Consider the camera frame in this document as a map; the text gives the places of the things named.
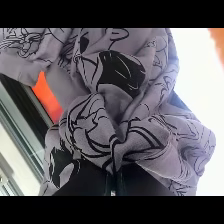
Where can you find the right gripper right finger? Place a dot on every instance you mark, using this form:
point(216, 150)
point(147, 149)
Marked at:
point(140, 185)

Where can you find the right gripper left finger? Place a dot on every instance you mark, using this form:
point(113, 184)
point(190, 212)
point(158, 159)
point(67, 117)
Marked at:
point(88, 183)

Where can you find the purple printed shirt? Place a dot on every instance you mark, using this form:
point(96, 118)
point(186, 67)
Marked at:
point(133, 110)

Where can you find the silver frame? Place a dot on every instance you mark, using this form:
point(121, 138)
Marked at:
point(23, 133)

